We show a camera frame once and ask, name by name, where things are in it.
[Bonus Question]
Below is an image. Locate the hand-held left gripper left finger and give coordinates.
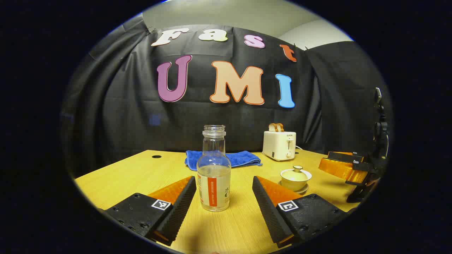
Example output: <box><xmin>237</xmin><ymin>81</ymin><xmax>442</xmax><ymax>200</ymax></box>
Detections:
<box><xmin>105</xmin><ymin>176</ymin><xmax>197</xmax><ymax>247</ymax></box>

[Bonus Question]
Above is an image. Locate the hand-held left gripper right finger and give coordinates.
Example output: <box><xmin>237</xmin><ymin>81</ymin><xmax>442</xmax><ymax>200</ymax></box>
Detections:
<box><xmin>252</xmin><ymin>175</ymin><xmax>350</xmax><ymax>248</ymax></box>

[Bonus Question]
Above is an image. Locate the white teacup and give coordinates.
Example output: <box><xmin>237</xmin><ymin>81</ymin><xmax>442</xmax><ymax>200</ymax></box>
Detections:
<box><xmin>280</xmin><ymin>170</ymin><xmax>313</xmax><ymax>192</ymax></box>

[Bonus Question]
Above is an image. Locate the clear water bottle orange label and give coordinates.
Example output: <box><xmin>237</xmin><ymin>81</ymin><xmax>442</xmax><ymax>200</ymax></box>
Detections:
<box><xmin>196</xmin><ymin>125</ymin><xmax>232</xmax><ymax>212</ymax></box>

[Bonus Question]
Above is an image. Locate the white teacup lid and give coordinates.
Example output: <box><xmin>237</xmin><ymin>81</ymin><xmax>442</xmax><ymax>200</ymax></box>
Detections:
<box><xmin>282</xmin><ymin>165</ymin><xmax>311</xmax><ymax>182</ymax></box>

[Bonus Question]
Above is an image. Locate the white saucer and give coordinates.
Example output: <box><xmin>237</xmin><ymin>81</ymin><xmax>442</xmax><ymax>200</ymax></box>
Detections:
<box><xmin>278</xmin><ymin>181</ymin><xmax>309</xmax><ymax>195</ymax></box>

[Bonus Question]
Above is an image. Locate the blue towel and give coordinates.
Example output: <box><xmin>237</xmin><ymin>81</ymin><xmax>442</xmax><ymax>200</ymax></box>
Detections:
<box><xmin>185</xmin><ymin>150</ymin><xmax>263</xmax><ymax>171</ymax></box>

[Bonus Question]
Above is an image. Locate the white toaster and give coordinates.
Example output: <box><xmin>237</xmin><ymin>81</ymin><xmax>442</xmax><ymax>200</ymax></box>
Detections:
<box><xmin>262</xmin><ymin>131</ymin><xmax>297</xmax><ymax>162</ymax></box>

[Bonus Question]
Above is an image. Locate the black backdrop cloth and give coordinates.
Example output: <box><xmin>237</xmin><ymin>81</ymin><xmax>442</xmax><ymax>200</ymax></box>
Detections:
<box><xmin>61</xmin><ymin>13</ymin><xmax>392</xmax><ymax>177</ymax></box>

